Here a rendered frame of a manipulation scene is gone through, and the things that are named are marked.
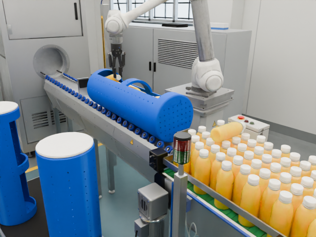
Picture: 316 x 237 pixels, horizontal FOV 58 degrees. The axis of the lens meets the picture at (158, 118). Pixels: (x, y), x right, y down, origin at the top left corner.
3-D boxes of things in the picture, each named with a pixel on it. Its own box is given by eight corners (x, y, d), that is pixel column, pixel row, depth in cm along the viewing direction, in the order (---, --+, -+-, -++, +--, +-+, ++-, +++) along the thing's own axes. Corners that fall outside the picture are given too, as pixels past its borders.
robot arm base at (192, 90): (191, 87, 229) (192, 81, 227) (217, 92, 217) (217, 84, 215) (180, 92, 214) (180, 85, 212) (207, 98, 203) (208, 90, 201)
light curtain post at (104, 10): (114, 163, 327) (105, 4, 265) (116, 165, 322) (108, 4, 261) (109, 164, 323) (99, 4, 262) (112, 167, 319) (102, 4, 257)
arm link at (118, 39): (106, 34, 191) (106, 43, 193) (113, 35, 184) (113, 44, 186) (118, 33, 196) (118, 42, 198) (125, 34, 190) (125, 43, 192)
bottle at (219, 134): (224, 139, 125) (249, 130, 136) (217, 125, 127) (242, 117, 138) (214, 145, 131) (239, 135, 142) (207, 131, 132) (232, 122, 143)
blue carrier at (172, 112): (121, 98, 237) (117, 65, 226) (194, 133, 173) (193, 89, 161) (89, 107, 222) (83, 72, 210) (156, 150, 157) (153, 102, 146)
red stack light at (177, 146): (182, 142, 105) (183, 132, 104) (194, 148, 101) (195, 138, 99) (169, 146, 102) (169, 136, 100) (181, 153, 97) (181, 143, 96)
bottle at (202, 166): (201, 197, 125) (204, 160, 118) (190, 190, 129) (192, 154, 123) (212, 190, 129) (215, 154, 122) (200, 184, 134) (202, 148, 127)
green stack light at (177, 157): (182, 154, 107) (182, 142, 105) (193, 161, 102) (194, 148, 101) (169, 159, 104) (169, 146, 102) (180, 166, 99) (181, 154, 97)
